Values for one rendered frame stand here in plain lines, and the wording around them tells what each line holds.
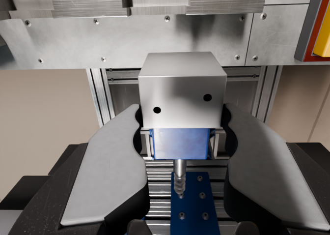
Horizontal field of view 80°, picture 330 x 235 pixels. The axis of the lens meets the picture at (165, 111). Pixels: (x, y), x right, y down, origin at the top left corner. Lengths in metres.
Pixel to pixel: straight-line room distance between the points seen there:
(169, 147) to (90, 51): 0.19
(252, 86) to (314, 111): 0.58
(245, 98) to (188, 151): 0.86
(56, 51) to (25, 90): 1.16
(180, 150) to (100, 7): 0.13
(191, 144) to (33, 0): 0.19
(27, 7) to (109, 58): 0.10
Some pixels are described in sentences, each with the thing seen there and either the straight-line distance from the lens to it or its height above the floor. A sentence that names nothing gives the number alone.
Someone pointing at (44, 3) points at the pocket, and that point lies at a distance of 0.23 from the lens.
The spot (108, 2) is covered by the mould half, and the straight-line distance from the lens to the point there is 0.18.
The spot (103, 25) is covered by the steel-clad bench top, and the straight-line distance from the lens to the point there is 0.28.
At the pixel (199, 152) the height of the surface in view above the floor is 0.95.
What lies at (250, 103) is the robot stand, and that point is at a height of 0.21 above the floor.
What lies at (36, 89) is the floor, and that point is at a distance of 1.42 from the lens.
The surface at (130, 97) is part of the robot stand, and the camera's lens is 0.97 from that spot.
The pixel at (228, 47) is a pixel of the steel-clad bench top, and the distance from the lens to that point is 0.28.
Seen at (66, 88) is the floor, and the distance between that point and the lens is 1.32.
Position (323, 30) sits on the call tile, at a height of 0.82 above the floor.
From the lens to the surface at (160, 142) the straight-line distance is 0.15.
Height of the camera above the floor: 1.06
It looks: 60 degrees down
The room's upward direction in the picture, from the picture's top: 176 degrees counter-clockwise
